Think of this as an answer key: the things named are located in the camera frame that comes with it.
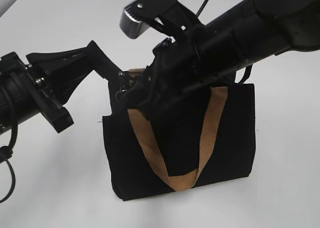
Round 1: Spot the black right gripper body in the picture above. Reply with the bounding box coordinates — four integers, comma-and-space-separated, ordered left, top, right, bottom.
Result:
124, 36, 240, 118

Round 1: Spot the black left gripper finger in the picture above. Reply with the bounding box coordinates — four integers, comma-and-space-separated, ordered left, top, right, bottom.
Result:
79, 41, 122, 79

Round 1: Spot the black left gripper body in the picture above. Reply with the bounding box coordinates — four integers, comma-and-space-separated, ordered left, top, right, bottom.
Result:
26, 47, 92, 133

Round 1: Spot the black canvas tote bag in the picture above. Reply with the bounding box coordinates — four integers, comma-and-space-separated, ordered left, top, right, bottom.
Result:
102, 78, 256, 201

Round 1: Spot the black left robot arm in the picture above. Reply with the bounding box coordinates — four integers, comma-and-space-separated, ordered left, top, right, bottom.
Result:
0, 41, 121, 133

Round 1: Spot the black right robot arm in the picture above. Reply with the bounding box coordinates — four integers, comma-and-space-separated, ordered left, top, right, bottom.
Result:
120, 0, 320, 118

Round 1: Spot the tan rear bag strap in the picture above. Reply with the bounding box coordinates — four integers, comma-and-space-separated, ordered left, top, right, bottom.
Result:
128, 68, 145, 84

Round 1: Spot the tan bag strap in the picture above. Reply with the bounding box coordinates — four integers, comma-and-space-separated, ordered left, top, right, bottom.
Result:
128, 68, 145, 84
127, 86, 228, 192

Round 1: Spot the silver bag corner ring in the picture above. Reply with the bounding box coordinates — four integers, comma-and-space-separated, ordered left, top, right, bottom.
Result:
115, 72, 131, 100

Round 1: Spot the tan front bag strap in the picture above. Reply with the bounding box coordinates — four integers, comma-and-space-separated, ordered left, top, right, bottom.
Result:
127, 86, 228, 192

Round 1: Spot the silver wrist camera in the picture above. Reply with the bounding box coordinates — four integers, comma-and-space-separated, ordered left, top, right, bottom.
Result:
119, 0, 200, 40

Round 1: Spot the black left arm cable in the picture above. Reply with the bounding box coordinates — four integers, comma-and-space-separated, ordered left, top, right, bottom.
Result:
0, 122, 19, 206

